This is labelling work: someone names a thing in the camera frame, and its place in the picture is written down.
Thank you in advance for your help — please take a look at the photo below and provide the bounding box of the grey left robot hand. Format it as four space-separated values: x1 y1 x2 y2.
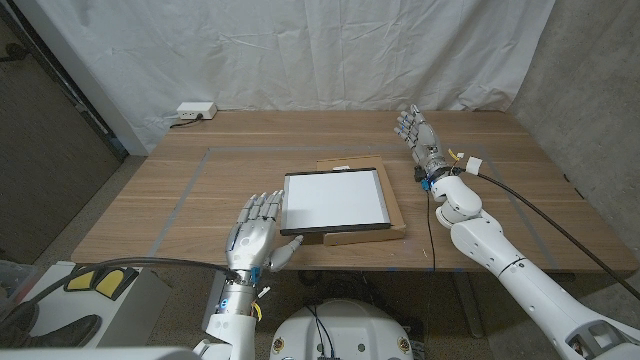
224 189 305 274

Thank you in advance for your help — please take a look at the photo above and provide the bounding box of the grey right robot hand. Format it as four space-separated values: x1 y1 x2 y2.
393 103 449 176

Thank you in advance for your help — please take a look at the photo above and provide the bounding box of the small framed whiteboard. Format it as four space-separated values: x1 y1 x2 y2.
278 167 393 237

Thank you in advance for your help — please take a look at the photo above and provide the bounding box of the flat brown cardboard box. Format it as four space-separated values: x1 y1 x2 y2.
315 154 408 247

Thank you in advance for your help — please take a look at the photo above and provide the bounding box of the white power outlet box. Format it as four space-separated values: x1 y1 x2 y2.
176 101 218 121

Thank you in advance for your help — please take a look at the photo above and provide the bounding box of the grey tape outline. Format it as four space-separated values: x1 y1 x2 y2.
144 144 559 271

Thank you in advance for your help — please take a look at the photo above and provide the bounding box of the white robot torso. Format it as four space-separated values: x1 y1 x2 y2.
269 298 415 360

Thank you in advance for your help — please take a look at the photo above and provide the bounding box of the white pedal platform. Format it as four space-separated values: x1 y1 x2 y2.
19 260 174 349

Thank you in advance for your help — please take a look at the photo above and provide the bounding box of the yellow black foot pedal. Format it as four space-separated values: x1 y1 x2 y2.
63 264 97 293
93 267 140 301

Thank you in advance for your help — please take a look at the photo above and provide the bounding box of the white cloth backdrop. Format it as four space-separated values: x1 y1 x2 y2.
14 0 557 156

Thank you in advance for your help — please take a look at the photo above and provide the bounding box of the grey table leg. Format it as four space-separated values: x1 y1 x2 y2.
452 272 485 340

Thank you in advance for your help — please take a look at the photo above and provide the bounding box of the dark brown door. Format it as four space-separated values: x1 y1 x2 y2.
0 4 129 266

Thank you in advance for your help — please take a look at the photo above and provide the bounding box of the clear plastic bin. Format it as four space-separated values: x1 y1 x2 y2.
0 259 39 297

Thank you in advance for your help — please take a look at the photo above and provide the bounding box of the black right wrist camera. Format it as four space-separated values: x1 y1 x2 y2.
413 164 431 192

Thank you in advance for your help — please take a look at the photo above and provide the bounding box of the left wrist yellow connector wire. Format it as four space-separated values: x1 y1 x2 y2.
251 285 271 321

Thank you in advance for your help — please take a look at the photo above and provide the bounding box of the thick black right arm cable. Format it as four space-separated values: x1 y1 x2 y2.
459 167 640 301

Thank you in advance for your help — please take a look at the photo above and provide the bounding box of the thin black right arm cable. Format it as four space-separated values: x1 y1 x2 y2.
424 189 437 272

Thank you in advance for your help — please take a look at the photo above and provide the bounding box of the black torso cable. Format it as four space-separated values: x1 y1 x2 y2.
304 303 326 359

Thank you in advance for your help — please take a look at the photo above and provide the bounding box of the blue torso cable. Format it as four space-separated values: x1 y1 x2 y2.
314 312 337 359

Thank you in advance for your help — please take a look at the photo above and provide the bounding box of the black outlet box cable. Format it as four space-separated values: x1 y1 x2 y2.
168 113 204 130

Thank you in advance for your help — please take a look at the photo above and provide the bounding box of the black door handle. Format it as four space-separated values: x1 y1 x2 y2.
0 42 29 64

